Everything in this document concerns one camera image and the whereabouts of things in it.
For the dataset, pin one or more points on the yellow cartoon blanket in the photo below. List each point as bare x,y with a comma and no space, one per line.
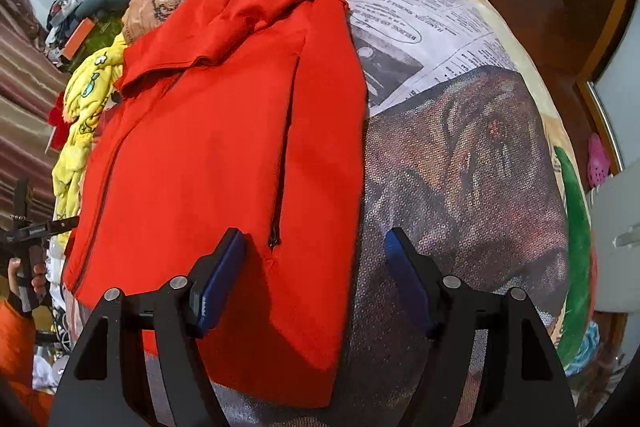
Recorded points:
85,96

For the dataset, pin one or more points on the white cabinet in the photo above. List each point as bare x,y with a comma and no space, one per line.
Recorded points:
615,203

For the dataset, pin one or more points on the orange sleeved forearm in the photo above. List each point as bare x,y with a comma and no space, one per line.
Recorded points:
18,337

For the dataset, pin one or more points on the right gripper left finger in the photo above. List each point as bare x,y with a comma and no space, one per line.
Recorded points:
105,383

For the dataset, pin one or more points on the green patterned cloth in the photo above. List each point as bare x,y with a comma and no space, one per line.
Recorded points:
101,36

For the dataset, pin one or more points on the newspaper print bedspread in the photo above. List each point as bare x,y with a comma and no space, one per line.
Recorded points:
464,151

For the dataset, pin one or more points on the red zip sweatshirt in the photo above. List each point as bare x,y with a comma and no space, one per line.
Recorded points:
243,114

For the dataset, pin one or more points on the person's left hand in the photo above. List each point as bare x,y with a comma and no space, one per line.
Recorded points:
29,294

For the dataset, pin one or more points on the orange box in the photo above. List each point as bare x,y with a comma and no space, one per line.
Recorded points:
77,38

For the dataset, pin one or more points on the pink croc shoe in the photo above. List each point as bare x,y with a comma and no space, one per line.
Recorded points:
598,164

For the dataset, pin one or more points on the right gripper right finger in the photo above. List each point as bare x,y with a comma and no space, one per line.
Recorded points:
523,381

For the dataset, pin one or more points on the striped curtain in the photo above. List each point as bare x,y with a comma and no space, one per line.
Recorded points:
30,85

